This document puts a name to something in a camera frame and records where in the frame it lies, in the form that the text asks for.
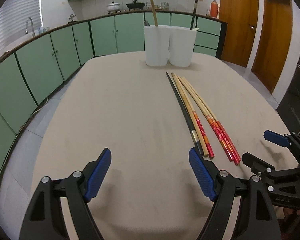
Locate pale bamboo chopstick red pattern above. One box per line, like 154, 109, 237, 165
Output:
178, 76, 234, 161

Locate bamboo chopstick red handle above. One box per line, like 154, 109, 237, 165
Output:
172, 73, 214, 159

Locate black lacquer chopstick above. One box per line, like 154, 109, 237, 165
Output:
166, 72, 204, 155

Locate bamboo chopstick orange red end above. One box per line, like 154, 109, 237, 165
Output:
179, 76, 241, 165

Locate light bamboo chopstick red end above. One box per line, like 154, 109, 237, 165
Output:
171, 73, 209, 157

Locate black chopstick with band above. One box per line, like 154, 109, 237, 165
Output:
190, 0, 198, 30

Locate green lower kitchen cabinets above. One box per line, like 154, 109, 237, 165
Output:
0, 11, 226, 172

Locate right hand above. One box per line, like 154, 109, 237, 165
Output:
283, 207, 300, 232

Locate black shelf rack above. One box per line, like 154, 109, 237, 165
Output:
276, 57, 300, 135

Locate wooden door near cabinets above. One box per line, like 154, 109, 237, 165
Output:
219, 0, 258, 67

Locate orange thermos flask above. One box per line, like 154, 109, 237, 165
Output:
210, 0, 219, 18

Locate white twin utensil holder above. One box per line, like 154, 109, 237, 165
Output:
144, 25, 199, 68

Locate chrome sink faucet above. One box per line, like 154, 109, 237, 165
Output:
24, 16, 37, 38

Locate white window blinds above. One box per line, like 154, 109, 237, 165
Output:
0, 0, 42, 50

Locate glass jars on counter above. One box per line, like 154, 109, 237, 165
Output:
146, 1, 170, 11

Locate white cooking pot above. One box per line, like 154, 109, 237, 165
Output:
107, 1, 121, 14

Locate black wok on stove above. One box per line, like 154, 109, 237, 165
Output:
126, 0, 146, 11

